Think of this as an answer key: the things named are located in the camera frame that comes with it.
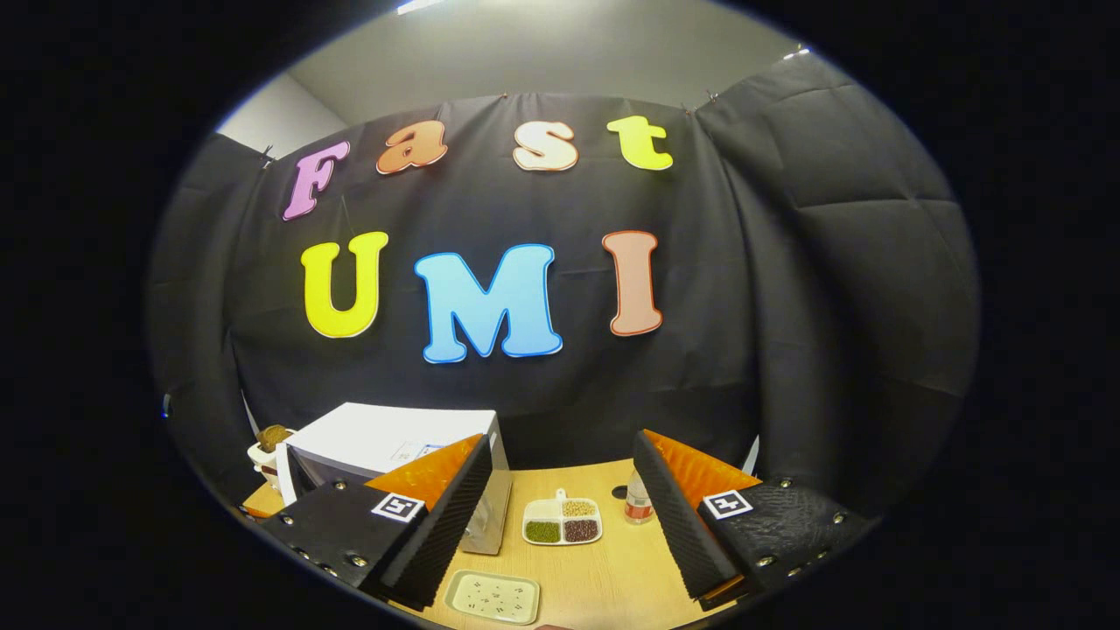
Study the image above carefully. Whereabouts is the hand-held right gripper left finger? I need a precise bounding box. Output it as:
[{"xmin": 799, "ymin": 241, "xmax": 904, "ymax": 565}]
[{"xmin": 258, "ymin": 434, "xmax": 494, "ymax": 612}]

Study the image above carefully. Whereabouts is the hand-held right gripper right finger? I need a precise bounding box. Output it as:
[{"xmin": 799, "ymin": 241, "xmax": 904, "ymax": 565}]
[{"xmin": 633, "ymin": 429, "xmax": 876, "ymax": 613}]

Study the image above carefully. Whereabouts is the white microwave oven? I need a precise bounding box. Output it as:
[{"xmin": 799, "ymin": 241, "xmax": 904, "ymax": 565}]
[{"xmin": 276, "ymin": 402, "xmax": 513, "ymax": 556}]

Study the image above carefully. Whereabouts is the clear plastic bottle red label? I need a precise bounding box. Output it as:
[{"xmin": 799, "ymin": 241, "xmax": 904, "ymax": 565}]
[{"xmin": 625, "ymin": 469, "xmax": 655, "ymax": 526}]

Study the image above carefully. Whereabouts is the cream rectangular plate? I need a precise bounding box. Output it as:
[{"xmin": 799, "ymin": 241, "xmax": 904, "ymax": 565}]
[{"xmin": 444, "ymin": 570, "xmax": 541, "ymax": 626}]

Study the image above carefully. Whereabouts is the white divided dish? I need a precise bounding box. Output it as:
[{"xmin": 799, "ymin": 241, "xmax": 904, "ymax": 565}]
[{"xmin": 522, "ymin": 488, "xmax": 604, "ymax": 546}]

